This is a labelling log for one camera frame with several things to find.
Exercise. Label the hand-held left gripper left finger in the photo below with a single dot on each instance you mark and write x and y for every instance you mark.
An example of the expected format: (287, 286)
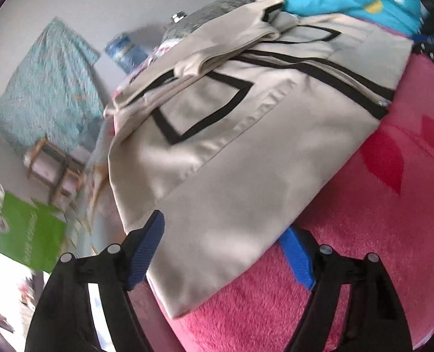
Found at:
(145, 249)

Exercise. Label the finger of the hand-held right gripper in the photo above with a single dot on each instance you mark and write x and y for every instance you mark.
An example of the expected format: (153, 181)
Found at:
(419, 39)

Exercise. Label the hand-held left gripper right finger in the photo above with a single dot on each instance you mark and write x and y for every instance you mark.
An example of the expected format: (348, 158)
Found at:
(297, 260)

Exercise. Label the beige zip jacket black trim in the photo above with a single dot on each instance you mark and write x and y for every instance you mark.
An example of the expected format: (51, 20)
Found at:
(257, 154)

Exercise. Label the pink fleece blanket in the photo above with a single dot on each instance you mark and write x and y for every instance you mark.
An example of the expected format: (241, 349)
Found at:
(367, 209)

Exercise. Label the green paper shopping bag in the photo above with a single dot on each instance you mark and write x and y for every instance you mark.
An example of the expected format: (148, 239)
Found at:
(29, 231)

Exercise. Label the wooden chair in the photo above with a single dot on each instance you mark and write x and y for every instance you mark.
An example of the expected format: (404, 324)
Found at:
(40, 150)

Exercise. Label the large blue water bottle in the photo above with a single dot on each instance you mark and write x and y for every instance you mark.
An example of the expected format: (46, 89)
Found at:
(125, 51)

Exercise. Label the grey pillow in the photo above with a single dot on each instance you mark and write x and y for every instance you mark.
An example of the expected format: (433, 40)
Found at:
(217, 7)

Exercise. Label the teal floral wall cloth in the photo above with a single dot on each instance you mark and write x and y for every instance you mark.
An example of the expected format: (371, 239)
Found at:
(48, 88)

